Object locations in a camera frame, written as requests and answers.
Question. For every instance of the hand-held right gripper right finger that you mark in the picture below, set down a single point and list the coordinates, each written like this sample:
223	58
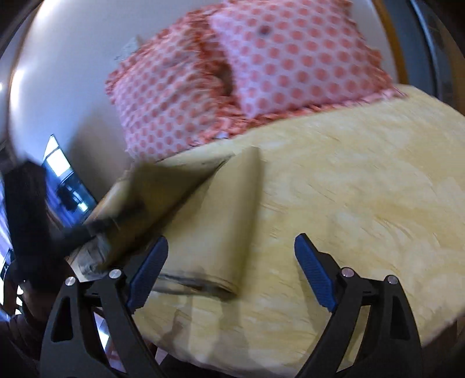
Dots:
313	269

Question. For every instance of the window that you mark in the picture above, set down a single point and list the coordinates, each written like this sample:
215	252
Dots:
67	178

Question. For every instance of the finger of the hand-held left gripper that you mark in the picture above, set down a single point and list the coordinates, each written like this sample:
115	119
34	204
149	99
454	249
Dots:
105	223

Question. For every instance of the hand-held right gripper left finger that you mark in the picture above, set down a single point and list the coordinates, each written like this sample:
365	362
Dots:
149	268

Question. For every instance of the yellow fuzzy blanket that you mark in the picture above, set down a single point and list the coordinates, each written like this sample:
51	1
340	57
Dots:
327	218

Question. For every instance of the small pink polka dot pillow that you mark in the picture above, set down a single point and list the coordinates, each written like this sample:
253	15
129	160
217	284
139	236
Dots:
294	58

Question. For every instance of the large pink polka dot pillow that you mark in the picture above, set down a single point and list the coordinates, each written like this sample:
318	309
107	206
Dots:
174	94

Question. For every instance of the wooden bed frame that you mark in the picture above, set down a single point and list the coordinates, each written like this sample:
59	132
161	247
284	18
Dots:
394	40

